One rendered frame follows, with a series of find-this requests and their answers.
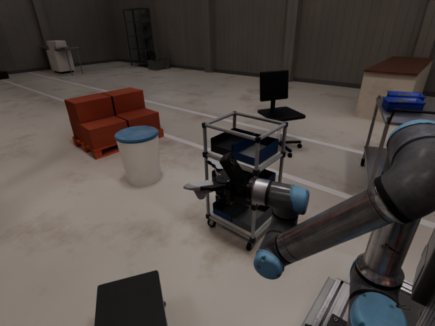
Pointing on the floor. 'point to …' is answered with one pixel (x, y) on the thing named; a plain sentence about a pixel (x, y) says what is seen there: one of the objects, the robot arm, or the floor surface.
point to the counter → (391, 81)
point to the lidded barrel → (140, 154)
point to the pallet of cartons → (108, 118)
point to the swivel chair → (281, 113)
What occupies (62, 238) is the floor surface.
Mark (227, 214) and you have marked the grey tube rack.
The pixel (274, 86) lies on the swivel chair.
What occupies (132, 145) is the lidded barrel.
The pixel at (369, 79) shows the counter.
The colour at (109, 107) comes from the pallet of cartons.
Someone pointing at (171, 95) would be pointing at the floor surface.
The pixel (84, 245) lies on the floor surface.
